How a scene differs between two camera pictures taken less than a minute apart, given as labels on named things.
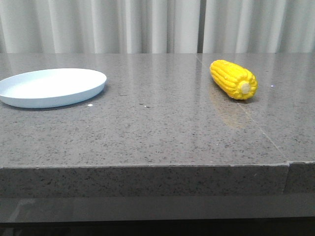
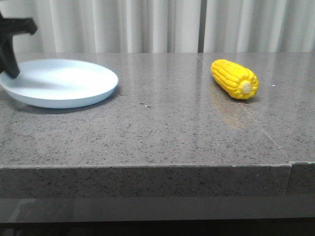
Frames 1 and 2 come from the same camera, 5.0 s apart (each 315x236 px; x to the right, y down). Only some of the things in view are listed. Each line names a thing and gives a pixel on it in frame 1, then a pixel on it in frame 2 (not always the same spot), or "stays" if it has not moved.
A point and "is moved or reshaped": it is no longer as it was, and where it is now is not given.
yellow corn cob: [234, 80] stays
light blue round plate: [50, 87] is moved or reshaped
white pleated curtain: [164, 27] stays
